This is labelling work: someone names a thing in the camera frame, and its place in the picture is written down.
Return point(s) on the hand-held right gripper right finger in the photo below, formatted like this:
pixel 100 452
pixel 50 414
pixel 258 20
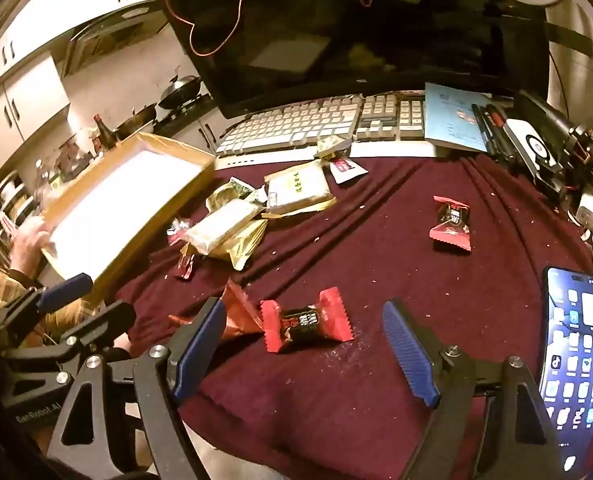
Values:
pixel 409 355

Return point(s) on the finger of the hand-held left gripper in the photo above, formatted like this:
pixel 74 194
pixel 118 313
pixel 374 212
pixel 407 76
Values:
pixel 66 289
pixel 101 322

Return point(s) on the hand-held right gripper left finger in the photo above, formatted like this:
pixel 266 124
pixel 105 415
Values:
pixel 201 345

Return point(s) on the gold cardboard box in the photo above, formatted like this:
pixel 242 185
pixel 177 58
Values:
pixel 121 200

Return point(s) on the red black candy packet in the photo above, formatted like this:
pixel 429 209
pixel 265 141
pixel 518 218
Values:
pixel 306 324

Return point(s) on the white red sachet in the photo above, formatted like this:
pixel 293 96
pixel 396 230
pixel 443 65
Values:
pixel 346 169

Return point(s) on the green gold snack packet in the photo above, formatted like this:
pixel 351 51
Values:
pixel 334 146

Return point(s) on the orange snack packet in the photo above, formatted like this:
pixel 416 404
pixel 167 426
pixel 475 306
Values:
pixel 239 315

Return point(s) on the small red candy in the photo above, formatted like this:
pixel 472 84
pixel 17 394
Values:
pixel 177 231
pixel 185 266

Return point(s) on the dish rack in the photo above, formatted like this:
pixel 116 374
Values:
pixel 9 200

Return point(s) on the gold foil snack packet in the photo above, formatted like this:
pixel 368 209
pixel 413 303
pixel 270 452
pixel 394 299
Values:
pixel 249 250

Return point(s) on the maroon cloth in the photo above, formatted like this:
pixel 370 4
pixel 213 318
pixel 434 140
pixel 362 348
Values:
pixel 356 250

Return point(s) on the beige snack packet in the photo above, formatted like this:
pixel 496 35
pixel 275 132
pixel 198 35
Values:
pixel 221 226

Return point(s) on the green white snack packet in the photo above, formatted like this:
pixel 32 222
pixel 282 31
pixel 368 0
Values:
pixel 231 191

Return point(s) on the dark bottle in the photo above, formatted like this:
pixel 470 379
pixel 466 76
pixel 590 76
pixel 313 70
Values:
pixel 104 132

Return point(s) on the dark pan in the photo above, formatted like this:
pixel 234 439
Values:
pixel 136 120

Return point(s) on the large gold snack packet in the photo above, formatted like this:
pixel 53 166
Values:
pixel 299 187

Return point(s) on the white side cabinet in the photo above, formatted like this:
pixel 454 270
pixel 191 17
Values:
pixel 21 105

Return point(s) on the black wok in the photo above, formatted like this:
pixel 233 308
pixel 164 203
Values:
pixel 179 90

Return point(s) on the white charger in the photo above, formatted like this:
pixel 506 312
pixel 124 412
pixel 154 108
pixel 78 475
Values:
pixel 591 210

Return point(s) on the white remote control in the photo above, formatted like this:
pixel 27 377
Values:
pixel 531 145

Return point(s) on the black red pen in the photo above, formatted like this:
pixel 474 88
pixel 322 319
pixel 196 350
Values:
pixel 496 127

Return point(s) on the blue booklet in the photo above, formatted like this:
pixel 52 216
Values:
pixel 451 115

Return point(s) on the beige keyboard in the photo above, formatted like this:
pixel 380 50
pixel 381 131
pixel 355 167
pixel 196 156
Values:
pixel 301 120

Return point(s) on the range hood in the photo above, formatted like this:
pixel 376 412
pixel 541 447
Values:
pixel 111 35

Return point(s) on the white upper cabinet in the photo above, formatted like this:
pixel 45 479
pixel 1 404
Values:
pixel 76 5

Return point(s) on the black monitor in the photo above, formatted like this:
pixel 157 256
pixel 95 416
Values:
pixel 376 35

